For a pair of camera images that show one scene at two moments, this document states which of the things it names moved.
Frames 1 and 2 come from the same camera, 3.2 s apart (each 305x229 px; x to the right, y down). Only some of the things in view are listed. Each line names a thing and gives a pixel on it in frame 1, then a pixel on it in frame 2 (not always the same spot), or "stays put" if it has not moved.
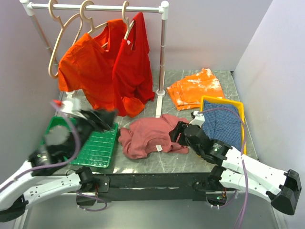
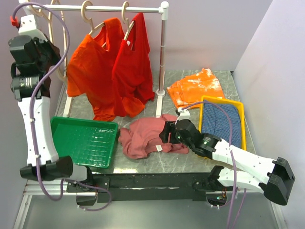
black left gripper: (106, 117) -> (55, 50)
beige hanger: (62, 26) -> (47, 13)
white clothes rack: (29, 8) stays put
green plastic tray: (98, 148) stays put
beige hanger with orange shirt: (82, 6) stays put
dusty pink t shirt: (147, 136) stays put
